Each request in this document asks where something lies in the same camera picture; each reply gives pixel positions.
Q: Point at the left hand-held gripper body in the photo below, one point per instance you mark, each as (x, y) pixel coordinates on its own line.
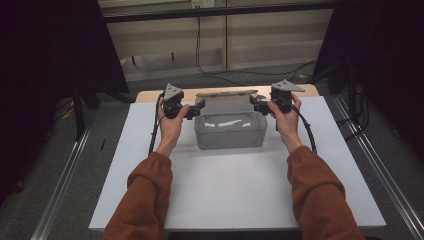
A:
(173, 100)

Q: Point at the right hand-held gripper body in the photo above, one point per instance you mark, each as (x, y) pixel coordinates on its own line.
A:
(283, 95)

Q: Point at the grey storage box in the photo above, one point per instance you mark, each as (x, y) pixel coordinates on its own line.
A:
(230, 135)

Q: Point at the person's left hand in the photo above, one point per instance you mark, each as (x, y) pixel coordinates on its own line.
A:
(170, 130)

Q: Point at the person's right hand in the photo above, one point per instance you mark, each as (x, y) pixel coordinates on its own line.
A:
(287, 128)

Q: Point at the wooden table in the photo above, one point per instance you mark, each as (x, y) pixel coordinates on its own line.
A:
(150, 96)

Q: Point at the small black peg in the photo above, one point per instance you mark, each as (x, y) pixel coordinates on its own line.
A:
(172, 56)
(133, 60)

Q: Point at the black metal stand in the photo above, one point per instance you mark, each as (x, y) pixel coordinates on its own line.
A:
(79, 110)
(352, 96)

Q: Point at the small black floor piece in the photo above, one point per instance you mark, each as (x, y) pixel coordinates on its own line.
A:
(103, 144)

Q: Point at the white board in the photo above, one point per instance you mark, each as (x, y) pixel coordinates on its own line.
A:
(230, 193)

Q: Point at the black crossbar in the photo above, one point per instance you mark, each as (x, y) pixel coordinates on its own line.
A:
(216, 11)

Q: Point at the black curtain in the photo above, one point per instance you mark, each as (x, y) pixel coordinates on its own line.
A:
(390, 50)
(40, 66)

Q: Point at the white wall outlet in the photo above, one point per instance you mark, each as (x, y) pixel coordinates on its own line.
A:
(202, 3)

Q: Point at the aluminium floor rail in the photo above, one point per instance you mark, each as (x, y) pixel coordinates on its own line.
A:
(383, 166)
(63, 186)

